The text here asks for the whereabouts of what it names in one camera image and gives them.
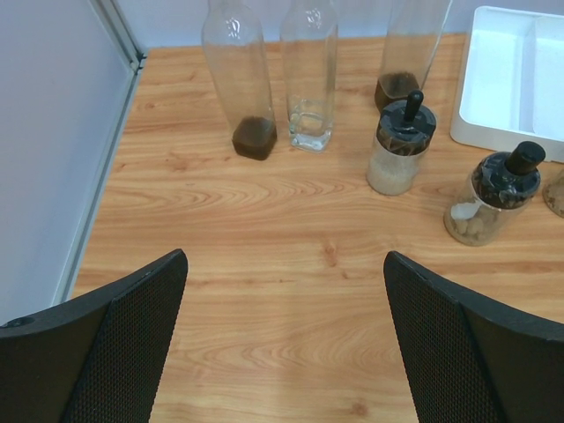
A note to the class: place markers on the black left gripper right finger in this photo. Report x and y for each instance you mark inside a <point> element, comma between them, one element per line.
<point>469,358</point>

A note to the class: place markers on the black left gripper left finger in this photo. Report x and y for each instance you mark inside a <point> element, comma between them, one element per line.
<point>98,357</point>

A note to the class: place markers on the glass jar with brown lumps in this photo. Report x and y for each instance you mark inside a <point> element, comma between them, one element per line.
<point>500,187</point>

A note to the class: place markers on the black-lid glass condiment jar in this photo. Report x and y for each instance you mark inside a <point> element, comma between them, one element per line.
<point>553,194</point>

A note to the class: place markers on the glass jar with white granules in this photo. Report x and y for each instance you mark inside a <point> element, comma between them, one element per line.
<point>402,137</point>

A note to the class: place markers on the white divided organizer tray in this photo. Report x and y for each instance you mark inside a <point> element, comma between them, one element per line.
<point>511,82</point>

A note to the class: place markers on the tall bottle with dark sauce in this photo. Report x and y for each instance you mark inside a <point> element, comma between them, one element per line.
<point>414,32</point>

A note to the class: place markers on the oil bottle with dark sauce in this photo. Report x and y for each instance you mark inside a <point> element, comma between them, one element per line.
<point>233,44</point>

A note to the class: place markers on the clear empty oil bottle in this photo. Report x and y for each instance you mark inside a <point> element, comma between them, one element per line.
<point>309,46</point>

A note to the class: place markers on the aluminium frame post left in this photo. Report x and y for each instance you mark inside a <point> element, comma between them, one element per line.
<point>134,59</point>

